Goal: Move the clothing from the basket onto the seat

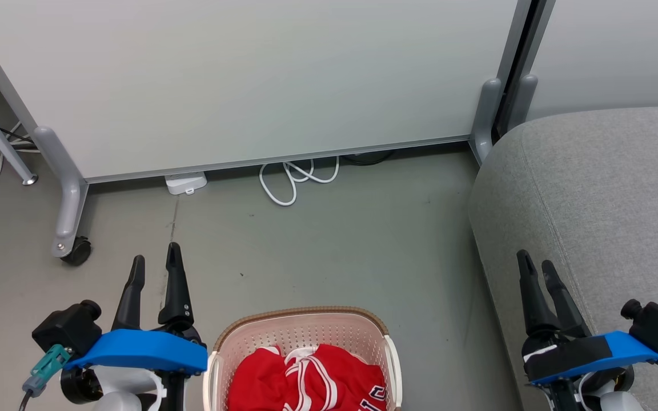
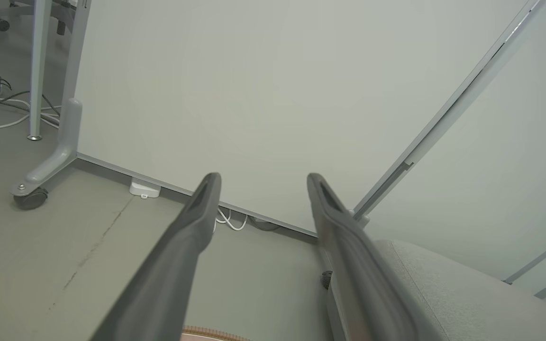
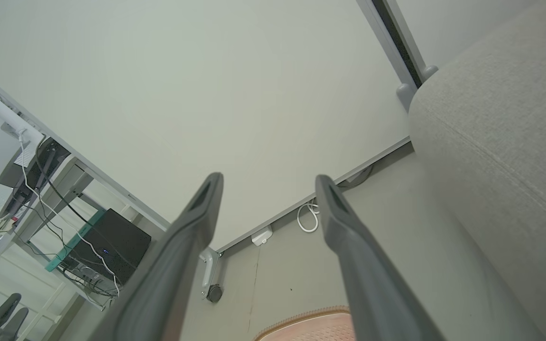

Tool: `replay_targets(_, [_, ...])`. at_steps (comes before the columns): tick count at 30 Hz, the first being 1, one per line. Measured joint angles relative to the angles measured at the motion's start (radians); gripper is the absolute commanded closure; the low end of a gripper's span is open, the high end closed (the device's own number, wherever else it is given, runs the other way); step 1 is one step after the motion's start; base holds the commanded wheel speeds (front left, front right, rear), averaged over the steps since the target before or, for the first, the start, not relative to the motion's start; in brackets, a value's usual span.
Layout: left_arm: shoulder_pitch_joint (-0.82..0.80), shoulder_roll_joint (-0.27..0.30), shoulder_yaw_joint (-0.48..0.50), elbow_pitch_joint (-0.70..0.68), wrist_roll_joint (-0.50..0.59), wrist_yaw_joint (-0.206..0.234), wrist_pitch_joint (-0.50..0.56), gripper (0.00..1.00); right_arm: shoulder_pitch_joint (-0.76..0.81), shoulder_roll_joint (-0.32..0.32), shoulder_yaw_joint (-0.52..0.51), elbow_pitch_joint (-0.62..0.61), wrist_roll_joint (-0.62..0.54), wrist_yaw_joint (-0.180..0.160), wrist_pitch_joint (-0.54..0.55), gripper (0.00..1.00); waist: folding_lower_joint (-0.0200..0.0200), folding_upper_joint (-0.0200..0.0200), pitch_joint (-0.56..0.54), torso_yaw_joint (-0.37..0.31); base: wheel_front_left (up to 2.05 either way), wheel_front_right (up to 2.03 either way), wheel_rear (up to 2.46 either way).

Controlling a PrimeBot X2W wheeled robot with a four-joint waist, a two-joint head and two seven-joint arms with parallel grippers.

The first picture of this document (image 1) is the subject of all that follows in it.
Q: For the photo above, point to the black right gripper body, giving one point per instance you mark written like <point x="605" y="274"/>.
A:
<point x="574" y="354"/>

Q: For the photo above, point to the large white partition panel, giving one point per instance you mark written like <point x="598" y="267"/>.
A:
<point x="249" y="74"/>

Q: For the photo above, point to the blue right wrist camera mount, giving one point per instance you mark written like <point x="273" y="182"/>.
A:
<point x="632" y="348"/>

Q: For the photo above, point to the small white power adapter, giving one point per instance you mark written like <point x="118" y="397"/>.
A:
<point x="186" y="182"/>

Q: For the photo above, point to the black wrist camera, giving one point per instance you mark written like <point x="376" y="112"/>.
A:
<point x="69" y="328"/>
<point x="657" y="325"/>

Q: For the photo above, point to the black caster wheel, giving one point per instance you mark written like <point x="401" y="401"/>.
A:
<point x="77" y="252"/>

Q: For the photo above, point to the grey fabric sofa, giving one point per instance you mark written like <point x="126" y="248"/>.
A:
<point x="620" y="200"/>

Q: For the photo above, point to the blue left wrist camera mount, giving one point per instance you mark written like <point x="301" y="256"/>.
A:
<point x="140" y="351"/>

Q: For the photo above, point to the grey partition leg with caster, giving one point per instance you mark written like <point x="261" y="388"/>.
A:
<point x="69" y="188"/>

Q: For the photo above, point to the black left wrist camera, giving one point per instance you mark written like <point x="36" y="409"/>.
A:
<point x="69" y="328"/>

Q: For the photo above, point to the beige plastic laundry basket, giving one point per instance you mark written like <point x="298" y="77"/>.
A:
<point x="306" y="331"/>

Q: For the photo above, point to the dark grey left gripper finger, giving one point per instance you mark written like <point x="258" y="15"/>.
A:
<point x="176" y="285"/>
<point x="132" y="297"/>

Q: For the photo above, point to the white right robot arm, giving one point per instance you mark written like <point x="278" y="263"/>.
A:
<point x="620" y="403"/>

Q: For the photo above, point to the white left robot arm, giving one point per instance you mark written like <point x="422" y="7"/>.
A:
<point x="120" y="391"/>

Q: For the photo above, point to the narrow white partition panel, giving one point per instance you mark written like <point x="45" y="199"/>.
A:
<point x="614" y="51"/>

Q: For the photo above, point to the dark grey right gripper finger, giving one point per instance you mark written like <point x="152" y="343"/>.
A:
<point x="532" y="302"/>
<point x="566" y="308"/>

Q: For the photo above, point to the short grey partition leg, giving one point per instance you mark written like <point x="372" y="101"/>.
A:
<point x="522" y="103"/>
<point x="486" y="120"/>

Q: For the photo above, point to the red and white jersey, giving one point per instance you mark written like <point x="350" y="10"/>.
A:
<point x="260" y="382"/>

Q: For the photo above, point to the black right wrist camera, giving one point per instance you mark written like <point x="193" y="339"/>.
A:
<point x="657" y="325"/>

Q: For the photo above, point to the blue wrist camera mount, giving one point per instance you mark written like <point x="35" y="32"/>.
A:
<point x="632" y="348"/>
<point x="140" y="351"/>

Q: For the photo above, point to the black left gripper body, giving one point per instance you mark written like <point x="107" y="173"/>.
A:
<point x="170" y="394"/>

